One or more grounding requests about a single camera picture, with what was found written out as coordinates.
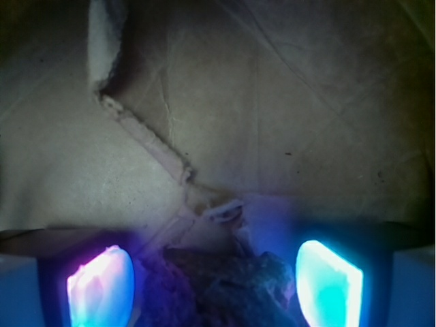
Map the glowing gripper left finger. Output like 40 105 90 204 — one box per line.
35 232 144 327

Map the brown paper bag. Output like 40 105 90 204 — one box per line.
1 1 435 256

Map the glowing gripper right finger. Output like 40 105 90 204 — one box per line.
285 224 396 327

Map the brown rough rock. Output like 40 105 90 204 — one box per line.
135 248 307 326

